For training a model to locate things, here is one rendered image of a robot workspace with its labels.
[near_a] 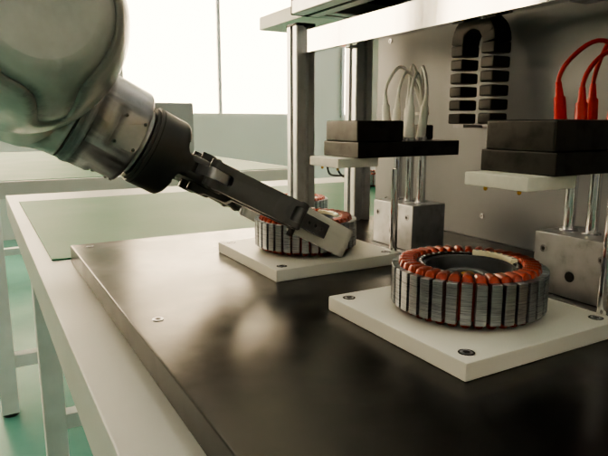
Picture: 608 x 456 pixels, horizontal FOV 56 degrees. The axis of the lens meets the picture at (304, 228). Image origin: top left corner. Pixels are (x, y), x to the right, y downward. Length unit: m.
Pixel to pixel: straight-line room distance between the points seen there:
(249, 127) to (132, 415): 5.18
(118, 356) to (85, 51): 0.23
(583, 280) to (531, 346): 0.15
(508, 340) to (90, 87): 0.29
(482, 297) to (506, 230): 0.36
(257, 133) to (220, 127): 0.38
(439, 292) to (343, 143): 0.29
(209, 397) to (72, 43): 0.19
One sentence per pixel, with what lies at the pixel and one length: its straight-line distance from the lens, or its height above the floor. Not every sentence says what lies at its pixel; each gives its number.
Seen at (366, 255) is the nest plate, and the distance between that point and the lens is 0.60.
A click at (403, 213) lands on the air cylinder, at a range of 0.68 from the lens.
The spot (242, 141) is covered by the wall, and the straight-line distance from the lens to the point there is 5.47.
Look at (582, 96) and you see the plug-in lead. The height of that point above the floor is 0.94.
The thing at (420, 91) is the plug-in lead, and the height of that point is 0.95.
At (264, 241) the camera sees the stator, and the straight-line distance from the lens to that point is 0.60.
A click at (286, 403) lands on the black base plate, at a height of 0.77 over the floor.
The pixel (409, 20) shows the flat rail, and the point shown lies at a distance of 0.64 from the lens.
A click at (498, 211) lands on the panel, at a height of 0.81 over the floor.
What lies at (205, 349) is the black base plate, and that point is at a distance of 0.39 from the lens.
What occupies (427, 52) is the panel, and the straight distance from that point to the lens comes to 0.85.
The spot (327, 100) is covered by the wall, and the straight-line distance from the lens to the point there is 5.92.
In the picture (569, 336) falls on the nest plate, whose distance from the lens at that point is 0.42.
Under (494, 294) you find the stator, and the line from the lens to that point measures 0.39.
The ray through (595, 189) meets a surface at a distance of 0.54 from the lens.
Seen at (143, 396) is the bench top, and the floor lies 0.75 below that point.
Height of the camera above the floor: 0.92
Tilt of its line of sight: 10 degrees down
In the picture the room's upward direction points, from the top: straight up
